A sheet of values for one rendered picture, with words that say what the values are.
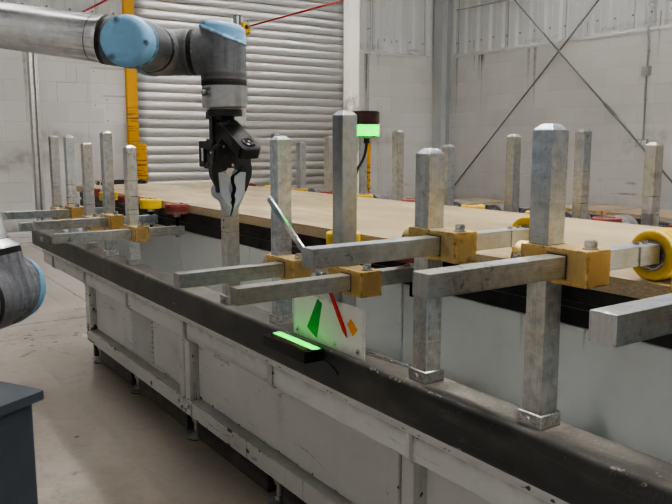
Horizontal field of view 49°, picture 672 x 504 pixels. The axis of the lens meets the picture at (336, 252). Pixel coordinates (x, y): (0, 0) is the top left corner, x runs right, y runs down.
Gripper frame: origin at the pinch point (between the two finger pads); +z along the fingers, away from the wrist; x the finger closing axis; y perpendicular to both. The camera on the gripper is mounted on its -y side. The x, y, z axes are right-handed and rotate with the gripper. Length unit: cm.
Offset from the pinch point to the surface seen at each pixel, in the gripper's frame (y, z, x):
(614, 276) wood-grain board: -65, 8, -34
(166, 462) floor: 101, 98, -25
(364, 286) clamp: -25.0, 13.5, -14.6
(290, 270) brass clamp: 0.9, 14.1, -14.5
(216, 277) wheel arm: 3.9, 14.3, 1.9
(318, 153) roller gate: 729, 1, -523
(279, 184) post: 7.2, -4.3, -15.8
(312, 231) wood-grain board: 24.0, 9.3, -35.9
